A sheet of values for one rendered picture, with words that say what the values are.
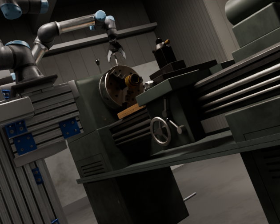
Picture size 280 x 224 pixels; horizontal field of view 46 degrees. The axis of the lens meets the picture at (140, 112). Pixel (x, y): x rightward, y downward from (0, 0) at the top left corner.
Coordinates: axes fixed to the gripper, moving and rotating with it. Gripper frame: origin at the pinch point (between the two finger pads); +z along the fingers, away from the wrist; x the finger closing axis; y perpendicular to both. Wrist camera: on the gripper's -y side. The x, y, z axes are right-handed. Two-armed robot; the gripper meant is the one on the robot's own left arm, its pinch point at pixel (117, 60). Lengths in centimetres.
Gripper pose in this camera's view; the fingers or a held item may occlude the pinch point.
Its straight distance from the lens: 248.0
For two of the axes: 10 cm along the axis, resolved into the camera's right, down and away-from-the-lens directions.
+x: -9.7, 2.1, 0.8
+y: 1.1, 1.5, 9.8
